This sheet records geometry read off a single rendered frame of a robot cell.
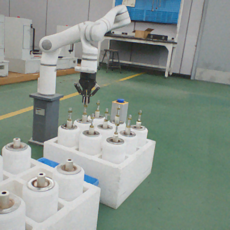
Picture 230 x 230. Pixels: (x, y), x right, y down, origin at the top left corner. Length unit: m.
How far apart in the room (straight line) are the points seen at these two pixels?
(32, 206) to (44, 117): 0.88
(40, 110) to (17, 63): 2.36
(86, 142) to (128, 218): 0.34
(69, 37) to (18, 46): 2.41
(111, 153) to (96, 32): 0.52
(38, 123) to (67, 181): 0.83
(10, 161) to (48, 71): 0.70
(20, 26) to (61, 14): 3.54
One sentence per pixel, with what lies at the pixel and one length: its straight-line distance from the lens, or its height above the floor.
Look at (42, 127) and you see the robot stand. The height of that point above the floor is 0.12.
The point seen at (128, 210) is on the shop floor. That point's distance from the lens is 1.13.
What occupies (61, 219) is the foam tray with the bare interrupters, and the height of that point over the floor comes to 0.17.
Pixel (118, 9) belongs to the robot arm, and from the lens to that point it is 1.44.
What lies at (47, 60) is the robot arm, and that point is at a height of 0.50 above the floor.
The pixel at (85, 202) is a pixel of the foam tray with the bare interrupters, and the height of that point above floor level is 0.17.
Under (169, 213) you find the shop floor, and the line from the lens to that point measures 1.17.
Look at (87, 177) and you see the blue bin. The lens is 1.09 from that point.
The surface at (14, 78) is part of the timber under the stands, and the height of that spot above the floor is 0.06.
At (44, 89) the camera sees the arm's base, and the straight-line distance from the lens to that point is 1.55.
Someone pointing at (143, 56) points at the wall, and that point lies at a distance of 6.41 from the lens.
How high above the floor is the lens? 0.65
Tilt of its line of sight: 15 degrees down
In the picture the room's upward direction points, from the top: 7 degrees clockwise
